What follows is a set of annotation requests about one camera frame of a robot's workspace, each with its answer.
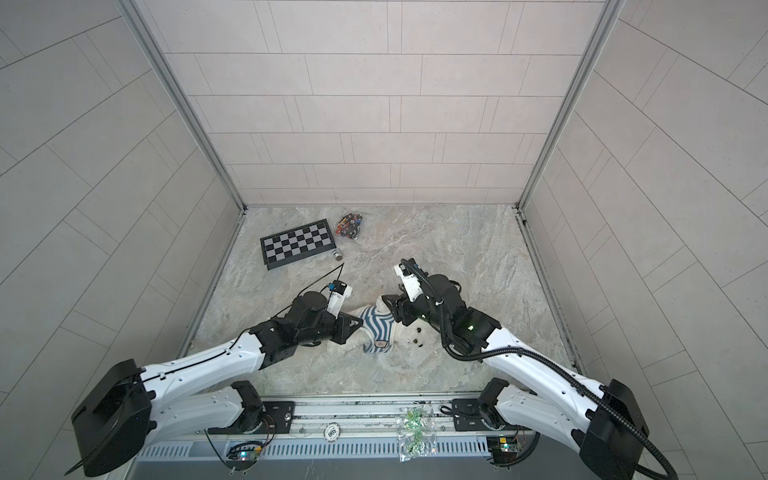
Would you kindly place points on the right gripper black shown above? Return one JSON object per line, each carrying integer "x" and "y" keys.
{"x": 399, "y": 306}

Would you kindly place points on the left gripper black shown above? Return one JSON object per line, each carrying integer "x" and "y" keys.
{"x": 339, "y": 324}

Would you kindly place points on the white teddy bear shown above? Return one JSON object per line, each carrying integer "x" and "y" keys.
{"x": 418, "y": 338}

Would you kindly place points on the blue white striped shirt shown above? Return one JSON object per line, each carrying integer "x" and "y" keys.
{"x": 378, "y": 325}

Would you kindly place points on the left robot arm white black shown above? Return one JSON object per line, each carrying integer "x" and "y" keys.
{"x": 134, "y": 406}

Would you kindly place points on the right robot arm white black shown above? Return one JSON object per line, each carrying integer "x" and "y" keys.
{"x": 603, "y": 423}

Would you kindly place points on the bag of colourful small pieces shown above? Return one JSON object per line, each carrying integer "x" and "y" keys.
{"x": 349, "y": 226}

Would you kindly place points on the black white chessboard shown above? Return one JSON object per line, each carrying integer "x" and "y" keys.
{"x": 297, "y": 244}

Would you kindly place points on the clear bag green parts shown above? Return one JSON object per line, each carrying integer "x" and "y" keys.
{"x": 416, "y": 433}

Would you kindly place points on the left green circuit board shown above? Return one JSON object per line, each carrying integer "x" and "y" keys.
{"x": 245, "y": 455}

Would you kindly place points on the green circuit board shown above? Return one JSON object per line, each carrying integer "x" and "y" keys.
{"x": 245, "y": 455}
{"x": 503, "y": 451}

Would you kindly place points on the right green circuit board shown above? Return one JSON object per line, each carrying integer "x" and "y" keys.
{"x": 503, "y": 451}

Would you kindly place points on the aluminium front rail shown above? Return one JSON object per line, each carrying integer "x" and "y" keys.
{"x": 367, "y": 415}

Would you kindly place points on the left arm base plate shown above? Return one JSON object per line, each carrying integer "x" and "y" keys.
{"x": 273, "y": 418}

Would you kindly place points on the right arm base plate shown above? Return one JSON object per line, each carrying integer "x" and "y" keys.
{"x": 466, "y": 416}

